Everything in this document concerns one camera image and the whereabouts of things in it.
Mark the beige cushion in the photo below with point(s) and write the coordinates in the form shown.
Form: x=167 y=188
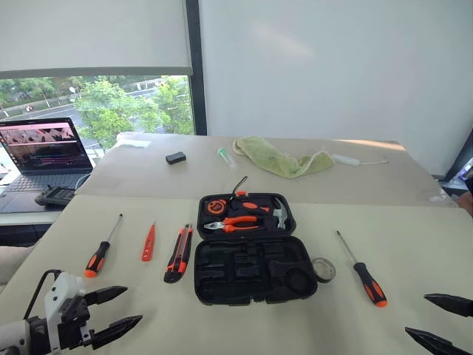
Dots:
x=13 y=262

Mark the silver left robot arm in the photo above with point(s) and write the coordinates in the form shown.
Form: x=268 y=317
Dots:
x=15 y=334

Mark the black orange tape measure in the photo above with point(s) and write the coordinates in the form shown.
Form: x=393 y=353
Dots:
x=216 y=206

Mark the orange voltage tester pen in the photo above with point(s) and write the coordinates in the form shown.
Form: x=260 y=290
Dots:
x=148 y=246

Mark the white side desk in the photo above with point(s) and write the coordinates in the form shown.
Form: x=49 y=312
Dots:
x=26 y=219

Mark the orange black utility knife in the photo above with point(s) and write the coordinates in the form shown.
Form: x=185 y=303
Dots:
x=179 y=255

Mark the stubby orange black screwdriver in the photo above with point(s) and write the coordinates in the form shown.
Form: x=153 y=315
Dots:
x=253 y=206

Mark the white roller blind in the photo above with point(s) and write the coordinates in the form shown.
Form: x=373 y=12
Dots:
x=92 y=35

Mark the silver claw hammer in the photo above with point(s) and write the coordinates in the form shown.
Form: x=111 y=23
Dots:
x=281 y=216

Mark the open grey laptop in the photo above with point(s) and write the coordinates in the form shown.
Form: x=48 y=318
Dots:
x=44 y=155

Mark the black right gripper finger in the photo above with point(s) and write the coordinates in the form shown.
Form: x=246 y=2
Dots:
x=454 y=305
x=432 y=344

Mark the small black box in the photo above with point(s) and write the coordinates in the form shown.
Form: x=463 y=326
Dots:
x=176 y=157

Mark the clear tube green cap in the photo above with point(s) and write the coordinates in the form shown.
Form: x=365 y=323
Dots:
x=226 y=157

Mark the black handheld controller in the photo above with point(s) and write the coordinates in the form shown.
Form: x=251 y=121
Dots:
x=55 y=196

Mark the black equipment at edge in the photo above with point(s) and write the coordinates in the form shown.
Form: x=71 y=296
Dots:
x=463 y=162

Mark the green towel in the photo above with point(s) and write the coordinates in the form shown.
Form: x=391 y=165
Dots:
x=275 y=159

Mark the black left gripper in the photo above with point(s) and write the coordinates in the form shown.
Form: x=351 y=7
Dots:
x=75 y=321

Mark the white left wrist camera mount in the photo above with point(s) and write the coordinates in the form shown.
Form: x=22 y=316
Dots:
x=61 y=288

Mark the long orange black screwdriver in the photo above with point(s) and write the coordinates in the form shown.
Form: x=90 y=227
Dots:
x=98 y=257
x=367 y=281

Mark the black window frame post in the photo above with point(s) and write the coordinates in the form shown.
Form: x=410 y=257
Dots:
x=196 y=74

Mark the black tool case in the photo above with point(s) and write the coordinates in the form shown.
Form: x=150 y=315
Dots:
x=236 y=273

